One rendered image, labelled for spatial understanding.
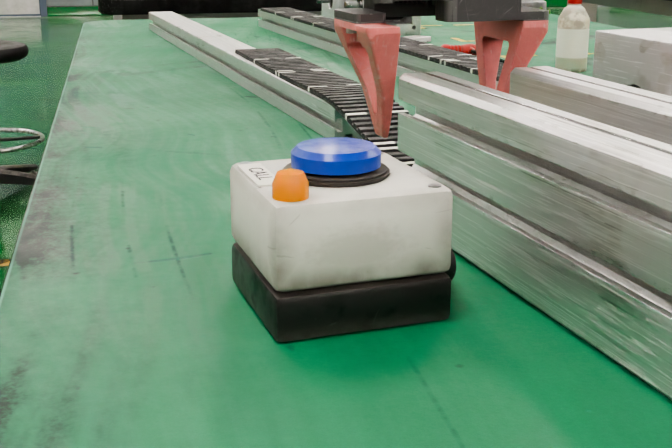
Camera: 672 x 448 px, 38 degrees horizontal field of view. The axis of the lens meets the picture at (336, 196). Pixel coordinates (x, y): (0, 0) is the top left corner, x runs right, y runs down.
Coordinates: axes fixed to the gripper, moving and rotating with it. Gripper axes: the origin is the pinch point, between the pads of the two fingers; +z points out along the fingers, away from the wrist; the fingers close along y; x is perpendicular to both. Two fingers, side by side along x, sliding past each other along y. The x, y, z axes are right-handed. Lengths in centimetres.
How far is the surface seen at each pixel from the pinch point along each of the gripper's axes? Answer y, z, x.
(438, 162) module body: -5.0, 0.0, -11.2
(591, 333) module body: -5.0, 3.8, -26.1
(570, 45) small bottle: 37, 1, 43
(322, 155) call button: -14.1, -2.8, -19.0
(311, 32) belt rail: 16, 3, 80
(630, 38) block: 13.9, -4.8, -0.7
